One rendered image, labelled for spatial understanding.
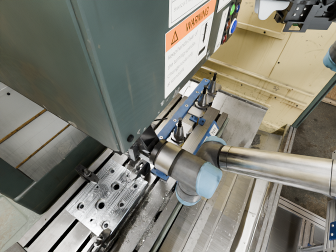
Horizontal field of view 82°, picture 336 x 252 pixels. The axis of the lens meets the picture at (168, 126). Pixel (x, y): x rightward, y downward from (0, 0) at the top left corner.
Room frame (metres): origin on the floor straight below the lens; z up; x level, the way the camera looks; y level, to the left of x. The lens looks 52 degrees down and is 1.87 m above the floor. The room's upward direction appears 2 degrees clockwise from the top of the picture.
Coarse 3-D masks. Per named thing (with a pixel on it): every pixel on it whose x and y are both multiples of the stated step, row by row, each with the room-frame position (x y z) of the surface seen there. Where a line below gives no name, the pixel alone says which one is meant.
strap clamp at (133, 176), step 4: (140, 160) 0.46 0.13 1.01; (144, 160) 0.46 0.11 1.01; (136, 164) 0.41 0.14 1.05; (140, 164) 0.44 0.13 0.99; (144, 164) 0.43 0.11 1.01; (148, 164) 0.46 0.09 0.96; (136, 168) 0.40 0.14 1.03; (140, 168) 0.41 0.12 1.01; (144, 168) 0.44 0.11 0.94; (148, 168) 0.45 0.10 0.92; (132, 172) 0.39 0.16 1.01; (136, 172) 0.39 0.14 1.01; (140, 172) 0.44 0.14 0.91; (144, 172) 0.43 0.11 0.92; (132, 176) 0.37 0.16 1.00; (136, 176) 0.38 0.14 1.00; (140, 176) 0.41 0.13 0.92
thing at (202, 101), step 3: (201, 93) 0.65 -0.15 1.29; (204, 93) 0.65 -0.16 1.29; (201, 96) 0.64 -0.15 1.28; (204, 96) 0.64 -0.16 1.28; (198, 99) 0.65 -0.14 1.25; (201, 99) 0.64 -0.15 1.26; (204, 99) 0.64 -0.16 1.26; (198, 102) 0.64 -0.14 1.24; (201, 102) 0.64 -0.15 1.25; (204, 102) 0.64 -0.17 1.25; (201, 105) 0.63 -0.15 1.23; (204, 105) 0.64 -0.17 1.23
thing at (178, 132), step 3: (177, 126) 0.46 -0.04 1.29; (180, 126) 0.46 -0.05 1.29; (174, 129) 0.46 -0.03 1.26; (177, 129) 0.45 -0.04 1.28; (180, 129) 0.45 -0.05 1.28; (174, 132) 0.46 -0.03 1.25; (177, 132) 0.45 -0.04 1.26; (180, 132) 0.45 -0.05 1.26; (183, 132) 0.46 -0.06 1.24; (174, 135) 0.45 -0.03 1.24; (177, 135) 0.45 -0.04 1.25; (180, 135) 0.45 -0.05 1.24; (183, 135) 0.46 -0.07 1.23; (177, 138) 0.44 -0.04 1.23; (180, 138) 0.45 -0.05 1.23
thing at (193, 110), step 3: (189, 108) 0.62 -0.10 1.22; (192, 108) 0.63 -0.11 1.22; (195, 108) 0.63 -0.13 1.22; (198, 108) 0.63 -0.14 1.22; (189, 111) 0.61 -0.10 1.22; (192, 111) 0.61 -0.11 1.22; (195, 111) 0.61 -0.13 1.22; (198, 111) 0.61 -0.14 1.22; (201, 111) 0.61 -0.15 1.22; (192, 114) 0.59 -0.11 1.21; (195, 114) 0.59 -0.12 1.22; (198, 114) 0.59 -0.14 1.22; (201, 114) 0.59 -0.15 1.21; (198, 117) 0.57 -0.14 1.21
